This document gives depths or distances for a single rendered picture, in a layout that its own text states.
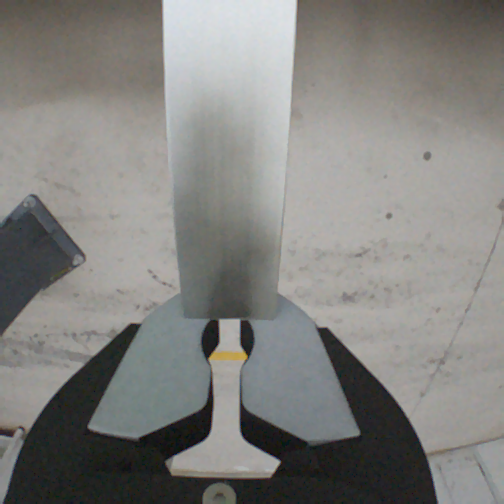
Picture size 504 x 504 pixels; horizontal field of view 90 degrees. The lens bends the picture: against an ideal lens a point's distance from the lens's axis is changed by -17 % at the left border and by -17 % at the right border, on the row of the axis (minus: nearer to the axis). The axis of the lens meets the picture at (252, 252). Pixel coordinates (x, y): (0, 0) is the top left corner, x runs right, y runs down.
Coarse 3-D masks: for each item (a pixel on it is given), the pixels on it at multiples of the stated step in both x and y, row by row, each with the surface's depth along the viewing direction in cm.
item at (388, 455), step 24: (336, 360) 8; (360, 384) 7; (360, 408) 7; (384, 408) 7; (360, 432) 6; (384, 432) 6; (408, 432) 6; (312, 456) 6; (336, 456) 6; (360, 456) 6; (384, 456) 6; (408, 456) 5; (360, 480) 5; (384, 480) 5; (408, 480) 5; (432, 480) 5
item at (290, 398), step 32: (256, 320) 10; (288, 320) 10; (256, 352) 8; (288, 352) 8; (320, 352) 8; (256, 384) 7; (288, 384) 7; (320, 384) 7; (256, 416) 7; (288, 416) 7; (320, 416) 7; (352, 416) 7; (288, 448) 6
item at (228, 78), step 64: (192, 0) 5; (256, 0) 5; (192, 64) 6; (256, 64) 6; (192, 128) 7; (256, 128) 7; (192, 192) 8; (256, 192) 8; (192, 256) 8; (256, 256) 8
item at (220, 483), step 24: (144, 456) 5; (288, 456) 6; (96, 480) 4; (120, 480) 5; (144, 480) 5; (168, 480) 5; (192, 480) 5; (216, 480) 5; (240, 480) 5; (264, 480) 5; (288, 480) 5; (312, 480) 5; (336, 480) 5
